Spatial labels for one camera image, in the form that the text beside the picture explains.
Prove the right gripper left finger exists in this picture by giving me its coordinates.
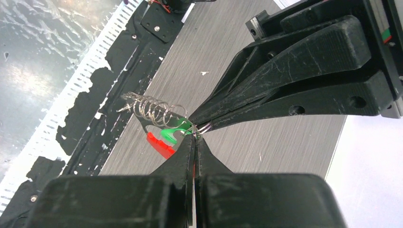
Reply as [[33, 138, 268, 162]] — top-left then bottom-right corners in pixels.
[[27, 135, 195, 228]]

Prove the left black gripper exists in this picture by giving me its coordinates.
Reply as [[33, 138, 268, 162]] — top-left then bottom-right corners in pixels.
[[189, 0, 403, 131]]

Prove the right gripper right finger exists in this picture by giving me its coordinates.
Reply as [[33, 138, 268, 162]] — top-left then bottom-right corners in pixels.
[[194, 138, 346, 228]]

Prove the key with green tag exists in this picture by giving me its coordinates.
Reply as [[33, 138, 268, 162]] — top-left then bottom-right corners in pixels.
[[161, 117, 193, 145]]

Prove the red handled metal keyring holder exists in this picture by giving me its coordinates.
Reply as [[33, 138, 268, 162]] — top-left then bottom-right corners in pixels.
[[117, 92, 212, 159]]

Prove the white slotted cable duct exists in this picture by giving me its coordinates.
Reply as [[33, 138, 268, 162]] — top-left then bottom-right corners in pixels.
[[0, 0, 140, 211]]

